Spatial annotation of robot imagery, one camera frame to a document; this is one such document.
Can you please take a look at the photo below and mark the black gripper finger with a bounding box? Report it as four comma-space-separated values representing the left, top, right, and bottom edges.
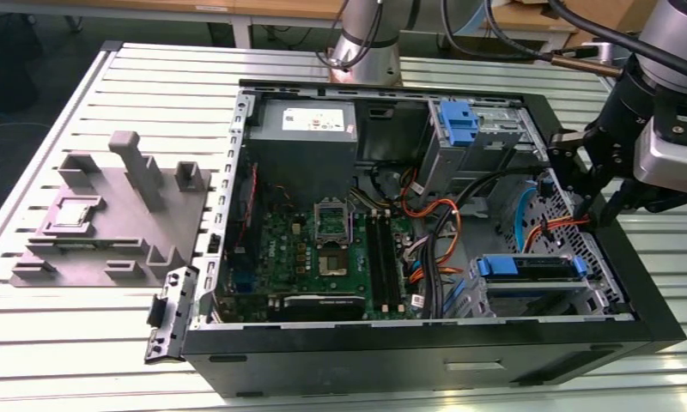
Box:
599, 174, 687, 227
546, 131, 598, 225

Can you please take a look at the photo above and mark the orange red yellow power wire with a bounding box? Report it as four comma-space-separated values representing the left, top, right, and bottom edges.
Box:
520, 216, 592, 255

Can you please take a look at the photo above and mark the blue plastic drive latch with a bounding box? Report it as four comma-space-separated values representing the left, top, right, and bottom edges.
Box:
445, 126, 482, 148
440, 100, 472, 130

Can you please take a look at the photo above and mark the metal optical drive cage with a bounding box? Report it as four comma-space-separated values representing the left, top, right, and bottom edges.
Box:
417, 99, 554, 199

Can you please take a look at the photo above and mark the wooden cabinet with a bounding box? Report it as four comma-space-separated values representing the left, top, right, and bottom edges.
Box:
558, 0, 659, 57

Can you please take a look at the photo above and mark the black RAM slot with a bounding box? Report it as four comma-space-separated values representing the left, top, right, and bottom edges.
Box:
368, 208, 388, 312
383, 208, 405, 312

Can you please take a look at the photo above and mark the green motherboard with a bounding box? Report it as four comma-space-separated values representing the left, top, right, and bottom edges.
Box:
216, 195, 431, 323

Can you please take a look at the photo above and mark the metal socket cover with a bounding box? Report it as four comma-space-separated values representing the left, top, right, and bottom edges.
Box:
312, 197, 353, 250

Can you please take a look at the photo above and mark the grey power supply unit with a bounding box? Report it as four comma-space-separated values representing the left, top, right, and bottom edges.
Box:
245, 99, 360, 207

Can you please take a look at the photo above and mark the CPU socket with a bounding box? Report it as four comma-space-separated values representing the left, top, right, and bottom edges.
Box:
315, 251, 352, 279

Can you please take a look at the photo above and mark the black graphics card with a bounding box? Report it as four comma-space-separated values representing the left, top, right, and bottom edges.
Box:
265, 293, 368, 323

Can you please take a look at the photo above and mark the black PC case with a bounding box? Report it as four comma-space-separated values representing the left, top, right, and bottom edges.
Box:
180, 77, 687, 398

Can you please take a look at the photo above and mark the black case fan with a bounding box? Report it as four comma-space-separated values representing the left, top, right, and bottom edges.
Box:
228, 165, 263, 258

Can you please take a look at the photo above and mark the wooden top white desk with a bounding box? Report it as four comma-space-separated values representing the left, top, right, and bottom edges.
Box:
28, 0, 251, 48
245, 0, 583, 65

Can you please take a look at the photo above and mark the grey parts rack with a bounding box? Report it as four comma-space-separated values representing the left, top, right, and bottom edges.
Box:
8, 130, 219, 288

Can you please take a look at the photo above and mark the green RAM stick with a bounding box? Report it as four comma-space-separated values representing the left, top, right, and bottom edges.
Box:
50, 240, 113, 250

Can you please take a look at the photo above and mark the silver CPU chip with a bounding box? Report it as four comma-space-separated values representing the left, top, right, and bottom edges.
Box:
54, 203, 93, 227

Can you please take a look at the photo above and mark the black office chair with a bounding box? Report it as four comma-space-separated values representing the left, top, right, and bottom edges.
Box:
0, 12, 44, 113

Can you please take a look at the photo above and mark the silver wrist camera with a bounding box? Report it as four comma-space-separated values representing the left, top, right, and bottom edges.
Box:
632, 102, 687, 186
590, 40, 632, 79

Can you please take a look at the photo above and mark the blue SATA wire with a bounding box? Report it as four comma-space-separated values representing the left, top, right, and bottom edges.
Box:
514, 173, 555, 255

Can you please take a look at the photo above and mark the thick black wrist cable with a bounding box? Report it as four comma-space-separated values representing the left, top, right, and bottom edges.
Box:
546, 0, 658, 59

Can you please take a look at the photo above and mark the orange red wire bundle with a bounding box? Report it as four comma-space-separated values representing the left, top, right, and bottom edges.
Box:
400, 167, 464, 285

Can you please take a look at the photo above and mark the black camera cable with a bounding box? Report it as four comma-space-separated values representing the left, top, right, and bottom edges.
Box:
440, 0, 623, 79

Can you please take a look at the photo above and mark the thick black cable bundle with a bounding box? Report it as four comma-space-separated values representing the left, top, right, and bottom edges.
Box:
421, 166, 546, 319

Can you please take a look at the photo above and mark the yellow black wire bundle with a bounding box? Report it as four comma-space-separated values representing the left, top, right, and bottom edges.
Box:
347, 185, 405, 212

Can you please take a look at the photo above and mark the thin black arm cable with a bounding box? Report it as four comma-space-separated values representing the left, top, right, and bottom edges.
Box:
313, 0, 393, 70

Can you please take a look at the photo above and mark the thin multicoloured fan wire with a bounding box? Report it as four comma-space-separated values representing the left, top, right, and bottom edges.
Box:
264, 182, 295, 203

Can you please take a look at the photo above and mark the red black twisted wire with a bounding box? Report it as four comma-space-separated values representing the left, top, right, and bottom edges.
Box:
231, 162, 263, 254

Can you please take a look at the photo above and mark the grey card retainer bracket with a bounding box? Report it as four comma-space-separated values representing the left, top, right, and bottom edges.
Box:
142, 264, 200, 366

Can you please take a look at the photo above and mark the thin blue cable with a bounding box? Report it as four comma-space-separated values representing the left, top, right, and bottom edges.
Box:
0, 121, 52, 138

